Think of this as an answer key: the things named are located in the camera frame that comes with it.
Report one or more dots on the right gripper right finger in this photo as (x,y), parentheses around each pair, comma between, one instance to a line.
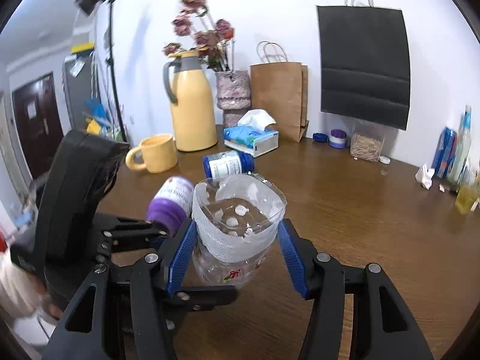
(383,326)

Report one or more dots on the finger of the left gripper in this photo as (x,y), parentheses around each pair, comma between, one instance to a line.
(113,233)
(194,299)

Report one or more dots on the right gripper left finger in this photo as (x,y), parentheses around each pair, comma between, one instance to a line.
(92,324)

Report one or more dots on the clear plastic cup white band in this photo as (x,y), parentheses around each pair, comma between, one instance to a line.
(237,219)

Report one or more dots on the purple supplement bottle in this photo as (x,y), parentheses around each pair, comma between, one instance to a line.
(172,204)

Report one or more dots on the yellow mug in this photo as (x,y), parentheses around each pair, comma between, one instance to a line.
(155,154)

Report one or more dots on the blue supplement bottle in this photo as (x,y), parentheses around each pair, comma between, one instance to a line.
(227,163)

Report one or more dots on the dark brown door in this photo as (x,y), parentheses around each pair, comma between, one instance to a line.
(38,124)

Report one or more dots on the crumpled white tissue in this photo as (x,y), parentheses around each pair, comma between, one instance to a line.
(424,176)

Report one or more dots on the glass of yellow drink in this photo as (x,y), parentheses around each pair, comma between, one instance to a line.
(468,192)

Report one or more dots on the blue tissue box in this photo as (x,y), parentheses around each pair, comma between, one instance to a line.
(254,134)

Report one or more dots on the yellow thermos jug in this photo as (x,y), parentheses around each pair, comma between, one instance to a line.
(191,103)

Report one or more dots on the blue drink can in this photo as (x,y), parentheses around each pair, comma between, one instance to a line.
(444,151)

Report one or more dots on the clear container with grains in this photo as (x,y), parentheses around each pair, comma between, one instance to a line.
(367,140)

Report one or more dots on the pink knitted vase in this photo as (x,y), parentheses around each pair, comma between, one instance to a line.
(233,93)

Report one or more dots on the purple white small jar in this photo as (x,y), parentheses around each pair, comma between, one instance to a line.
(337,139)

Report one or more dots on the clear glass bottle blue cap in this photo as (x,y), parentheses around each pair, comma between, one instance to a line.
(462,148)

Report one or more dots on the brown paper bag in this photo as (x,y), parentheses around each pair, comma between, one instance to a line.
(280,87)

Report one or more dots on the black studio light stand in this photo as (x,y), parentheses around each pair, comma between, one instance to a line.
(88,7)

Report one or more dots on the black paper bag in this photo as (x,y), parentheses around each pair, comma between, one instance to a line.
(365,63)

